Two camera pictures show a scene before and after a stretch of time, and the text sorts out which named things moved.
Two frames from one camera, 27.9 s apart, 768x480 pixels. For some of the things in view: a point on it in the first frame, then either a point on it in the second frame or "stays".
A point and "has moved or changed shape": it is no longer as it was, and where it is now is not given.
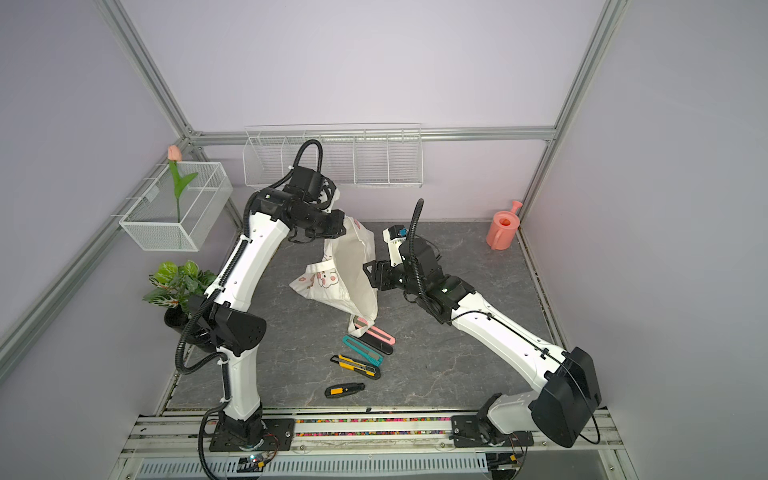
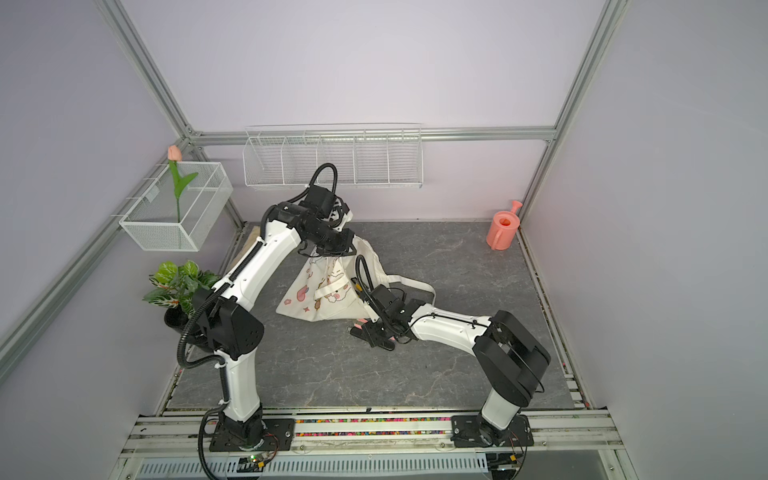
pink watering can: [503, 227] stays
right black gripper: [379, 276] → [367, 334]
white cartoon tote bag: [344, 275] has moved or changed shape
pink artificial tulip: [175, 155] stays
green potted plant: [173, 285] stays
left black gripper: [338, 228] → [345, 248]
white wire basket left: [151, 221] stays
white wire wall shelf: [353, 154] stays
